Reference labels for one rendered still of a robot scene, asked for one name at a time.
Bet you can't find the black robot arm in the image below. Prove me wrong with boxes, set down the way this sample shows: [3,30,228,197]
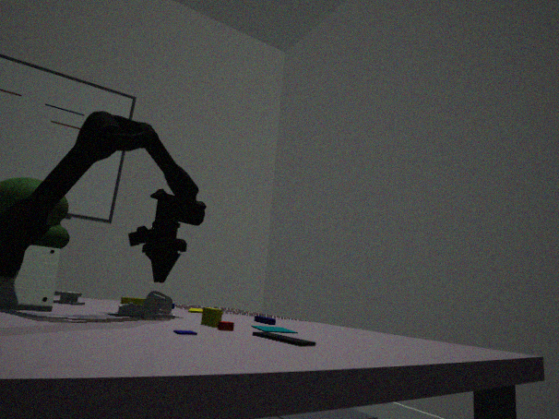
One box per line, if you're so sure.
[0,111,207,278]

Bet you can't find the teal flat plate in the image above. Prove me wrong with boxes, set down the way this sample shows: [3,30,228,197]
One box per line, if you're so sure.
[251,326,298,333]

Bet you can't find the yellow rectangular block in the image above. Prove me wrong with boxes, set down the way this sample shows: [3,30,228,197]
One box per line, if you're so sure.
[201,307,222,328]

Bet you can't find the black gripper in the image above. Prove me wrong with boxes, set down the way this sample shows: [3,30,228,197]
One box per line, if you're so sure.
[142,217,186,282]

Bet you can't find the yellow rectangular bar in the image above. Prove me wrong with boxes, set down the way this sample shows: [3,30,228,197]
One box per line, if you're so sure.
[120,297,146,305]

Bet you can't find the small red block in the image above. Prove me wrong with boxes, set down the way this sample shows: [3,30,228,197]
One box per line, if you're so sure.
[218,321,233,331]

